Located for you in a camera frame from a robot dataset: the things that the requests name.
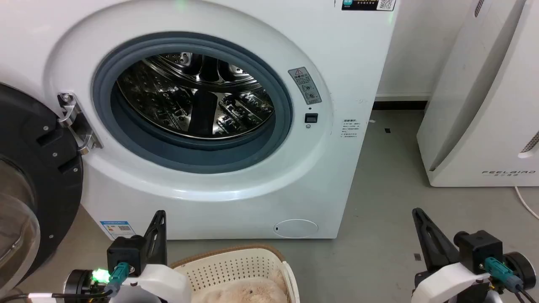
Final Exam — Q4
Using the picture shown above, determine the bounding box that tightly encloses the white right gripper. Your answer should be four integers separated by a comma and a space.
411, 207, 493, 303

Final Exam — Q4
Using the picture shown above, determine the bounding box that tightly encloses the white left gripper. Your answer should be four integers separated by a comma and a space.
110, 210, 192, 303

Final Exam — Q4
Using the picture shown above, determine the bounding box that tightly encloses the beige fluffy plush toy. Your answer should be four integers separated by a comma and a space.
202, 273, 291, 303

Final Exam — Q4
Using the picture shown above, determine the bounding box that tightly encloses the black round washer door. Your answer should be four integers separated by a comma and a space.
0, 83, 84, 295

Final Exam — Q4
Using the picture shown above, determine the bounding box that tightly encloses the stainless steel washing machine drum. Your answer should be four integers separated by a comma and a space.
116, 52, 275, 140

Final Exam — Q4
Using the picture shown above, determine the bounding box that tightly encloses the blue energy label sticker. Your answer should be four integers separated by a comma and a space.
100, 220, 136, 239

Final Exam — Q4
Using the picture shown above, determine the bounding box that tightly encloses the cream plastic laundry basket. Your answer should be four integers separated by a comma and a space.
170, 245, 300, 303

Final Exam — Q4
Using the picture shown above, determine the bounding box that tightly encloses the white front-load washing machine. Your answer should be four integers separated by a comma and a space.
0, 0, 400, 240

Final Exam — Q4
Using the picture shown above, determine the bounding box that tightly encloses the grey rubber door gasket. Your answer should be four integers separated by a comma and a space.
92, 32, 294, 174

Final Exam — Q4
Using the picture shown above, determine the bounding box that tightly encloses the oval white filter cover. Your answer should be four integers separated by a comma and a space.
273, 219, 319, 239

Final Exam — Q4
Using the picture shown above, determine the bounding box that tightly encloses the silver metal door hinge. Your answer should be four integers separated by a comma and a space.
57, 93, 103, 155

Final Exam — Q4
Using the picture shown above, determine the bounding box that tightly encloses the white air purifier appliance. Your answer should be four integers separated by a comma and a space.
416, 0, 539, 187

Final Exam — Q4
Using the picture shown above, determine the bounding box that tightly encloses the grey warning sticker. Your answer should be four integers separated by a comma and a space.
288, 67, 322, 105

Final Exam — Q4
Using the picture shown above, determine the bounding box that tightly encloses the black QR code sticker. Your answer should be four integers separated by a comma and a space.
342, 0, 397, 11

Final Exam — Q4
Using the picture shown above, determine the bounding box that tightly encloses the teal-plug left gripper cable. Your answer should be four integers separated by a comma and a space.
0, 262, 131, 303

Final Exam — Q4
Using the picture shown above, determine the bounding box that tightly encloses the teal-plug gripper cable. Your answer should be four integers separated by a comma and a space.
0, 262, 131, 303
483, 257, 537, 303

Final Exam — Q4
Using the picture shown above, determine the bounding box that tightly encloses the teal-plug right gripper cable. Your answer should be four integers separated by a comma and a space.
483, 257, 537, 303

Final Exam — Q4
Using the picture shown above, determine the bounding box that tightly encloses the white power cable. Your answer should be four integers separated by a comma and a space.
514, 186, 539, 220

